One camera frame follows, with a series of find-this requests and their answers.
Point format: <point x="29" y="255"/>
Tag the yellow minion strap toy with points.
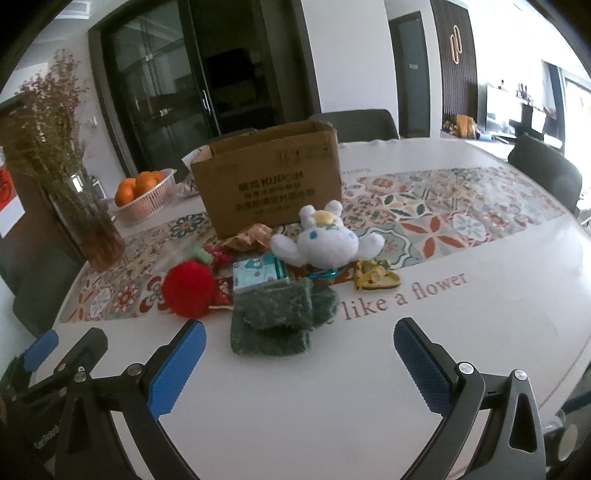
<point x="375" y="275"/>

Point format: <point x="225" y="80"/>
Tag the white plush bunny toy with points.
<point x="325" y="242"/>

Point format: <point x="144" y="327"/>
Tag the orange fruit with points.
<point x="146" y="181"/>
<point x="125" y="193"/>

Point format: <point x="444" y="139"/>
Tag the red fu character poster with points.
<point x="11" y="208"/>

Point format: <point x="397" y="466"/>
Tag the red snack packet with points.
<point x="223" y="294"/>

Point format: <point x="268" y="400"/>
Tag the white fruit basket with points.
<point x="148" y="203"/>

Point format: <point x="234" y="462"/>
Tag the red fluffy pompom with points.
<point x="188" y="289"/>

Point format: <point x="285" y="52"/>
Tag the brown cardboard box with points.
<point x="267" y="176"/>

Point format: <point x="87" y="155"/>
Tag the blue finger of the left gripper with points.
<point x="81" y="359"/>
<point x="37" y="353"/>

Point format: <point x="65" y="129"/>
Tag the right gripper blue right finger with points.
<point x="512" y="443"/>

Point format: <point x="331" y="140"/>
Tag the orange fruit right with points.
<point x="146" y="181"/>

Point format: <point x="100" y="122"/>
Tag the teal cartoon tissue pack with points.
<point x="253" y="272"/>

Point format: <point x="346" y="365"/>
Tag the dark green fuzzy cloth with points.
<point x="277" y="319"/>

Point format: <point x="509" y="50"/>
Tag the dark chair left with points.
<point x="44" y="288"/>

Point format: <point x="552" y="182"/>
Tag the floral tissue box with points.
<point x="189" y="182"/>

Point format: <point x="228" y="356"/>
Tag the crumpled gold foil wrapper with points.
<point x="254" y="238"/>

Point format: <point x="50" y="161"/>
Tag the black glass cabinet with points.
<point x="171" y="76"/>

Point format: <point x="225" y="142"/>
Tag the patterned tile table runner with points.
<point x="422" y="215"/>

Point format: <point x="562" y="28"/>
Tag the glass vase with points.
<point x="87" y="219"/>

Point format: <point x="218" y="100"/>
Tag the dried flower bouquet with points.
<point x="41" y="138"/>

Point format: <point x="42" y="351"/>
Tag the dark chair right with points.
<point x="549" y="169"/>

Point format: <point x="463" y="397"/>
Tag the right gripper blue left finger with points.
<point x="89" y="445"/>

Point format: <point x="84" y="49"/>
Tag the orange fruit left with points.
<point x="125" y="193"/>

